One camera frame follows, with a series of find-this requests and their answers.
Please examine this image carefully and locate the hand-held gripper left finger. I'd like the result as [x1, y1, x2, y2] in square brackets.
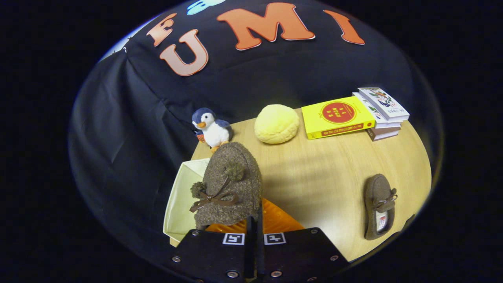
[171, 216, 254, 283]

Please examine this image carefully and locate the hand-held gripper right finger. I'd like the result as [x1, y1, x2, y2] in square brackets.
[257, 198, 350, 283]

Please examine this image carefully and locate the brown fuzzy shoe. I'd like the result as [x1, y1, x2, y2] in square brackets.
[363, 174, 398, 241]
[190, 141, 263, 230]

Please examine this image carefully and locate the beige fabric storage box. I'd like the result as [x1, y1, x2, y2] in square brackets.
[163, 158, 211, 246]

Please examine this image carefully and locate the yellow bread plush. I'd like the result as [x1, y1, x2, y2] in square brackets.
[254, 104, 300, 144]

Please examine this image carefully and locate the blue white penguin plush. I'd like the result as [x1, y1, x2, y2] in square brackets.
[192, 108, 233, 153]

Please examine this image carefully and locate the yellow book red circle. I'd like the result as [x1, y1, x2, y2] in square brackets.
[301, 96, 376, 140]

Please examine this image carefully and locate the brown book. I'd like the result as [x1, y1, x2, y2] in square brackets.
[365, 126, 401, 141]

